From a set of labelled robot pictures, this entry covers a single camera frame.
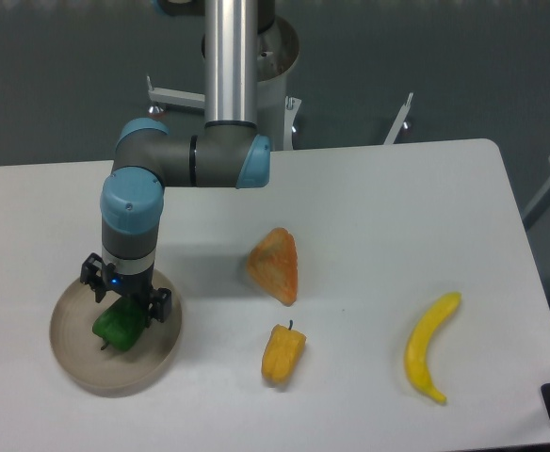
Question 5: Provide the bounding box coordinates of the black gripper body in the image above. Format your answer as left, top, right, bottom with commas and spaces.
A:
80, 251, 155, 304

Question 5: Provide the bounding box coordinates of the green bell pepper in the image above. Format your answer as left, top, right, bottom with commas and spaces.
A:
92, 298, 146, 352

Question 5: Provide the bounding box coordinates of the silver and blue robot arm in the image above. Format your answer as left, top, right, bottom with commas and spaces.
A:
80, 1, 275, 326

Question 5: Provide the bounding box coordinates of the beige round plate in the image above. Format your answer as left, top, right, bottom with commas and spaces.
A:
50, 270, 183, 396

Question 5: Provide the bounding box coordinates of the yellow bell pepper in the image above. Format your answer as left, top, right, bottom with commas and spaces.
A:
261, 321, 307, 385

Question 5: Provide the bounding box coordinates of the triangular toasted bread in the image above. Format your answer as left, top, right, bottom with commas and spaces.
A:
246, 227, 299, 306

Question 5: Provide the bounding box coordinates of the yellow banana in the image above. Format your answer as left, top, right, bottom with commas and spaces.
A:
403, 292, 461, 405

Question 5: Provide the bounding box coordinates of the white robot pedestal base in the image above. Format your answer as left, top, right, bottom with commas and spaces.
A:
143, 13, 414, 152

